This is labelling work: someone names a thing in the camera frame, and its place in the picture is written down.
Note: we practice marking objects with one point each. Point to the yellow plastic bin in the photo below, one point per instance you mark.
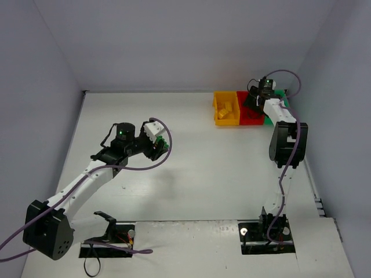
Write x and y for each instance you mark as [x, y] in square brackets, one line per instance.
[226, 108]

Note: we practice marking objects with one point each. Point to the yellow orange oval lego piece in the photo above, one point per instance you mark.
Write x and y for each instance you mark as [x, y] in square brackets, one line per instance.
[223, 113]

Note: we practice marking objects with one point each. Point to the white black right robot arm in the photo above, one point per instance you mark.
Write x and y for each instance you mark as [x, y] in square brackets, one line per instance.
[287, 149]

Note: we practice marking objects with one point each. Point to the red plastic bin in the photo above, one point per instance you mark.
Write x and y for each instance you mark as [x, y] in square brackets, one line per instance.
[248, 117]

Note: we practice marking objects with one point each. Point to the red green yellow striped stack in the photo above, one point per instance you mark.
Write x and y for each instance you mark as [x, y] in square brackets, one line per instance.
[161, 145]

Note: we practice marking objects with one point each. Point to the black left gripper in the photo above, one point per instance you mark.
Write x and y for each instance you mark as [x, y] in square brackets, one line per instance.
[155, 150]

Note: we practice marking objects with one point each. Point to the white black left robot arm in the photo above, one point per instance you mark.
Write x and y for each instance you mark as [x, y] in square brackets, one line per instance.
[51, 226]

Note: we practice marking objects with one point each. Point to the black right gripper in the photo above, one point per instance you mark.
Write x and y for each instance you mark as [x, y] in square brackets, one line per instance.
[253, 101]

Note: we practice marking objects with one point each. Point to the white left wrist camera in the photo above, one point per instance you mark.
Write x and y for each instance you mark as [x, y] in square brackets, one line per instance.
[153, 130]

